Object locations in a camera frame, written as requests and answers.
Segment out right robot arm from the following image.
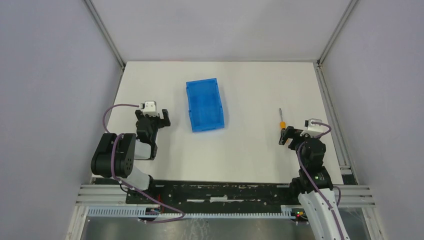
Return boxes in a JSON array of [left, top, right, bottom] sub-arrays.
[[278, 119, 350, 240]]

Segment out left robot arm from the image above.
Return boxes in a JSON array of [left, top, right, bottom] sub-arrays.
[[90, 109, 171, 191]]

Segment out blue plastic bin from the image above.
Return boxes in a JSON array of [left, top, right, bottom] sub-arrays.
[[186, 78, 225, 133]]

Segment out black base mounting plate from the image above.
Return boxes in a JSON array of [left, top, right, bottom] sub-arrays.
[[91, 178, 302, 216]]

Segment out orange handled screwdriver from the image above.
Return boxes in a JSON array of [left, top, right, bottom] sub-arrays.
[[279, 108, 286, 130]]

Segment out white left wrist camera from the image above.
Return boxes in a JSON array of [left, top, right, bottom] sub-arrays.
[[139, 100, 159, 117]]

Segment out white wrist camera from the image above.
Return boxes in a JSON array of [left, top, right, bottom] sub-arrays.
[[139, 100, 159, 117], [300, 118, 325, 138]]

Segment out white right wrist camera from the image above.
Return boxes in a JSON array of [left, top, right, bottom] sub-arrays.
[[300, 118, 325, 138]]

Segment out white slotted cable duct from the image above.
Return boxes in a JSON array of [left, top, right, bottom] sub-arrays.
[[87, 206, 296, 220]]

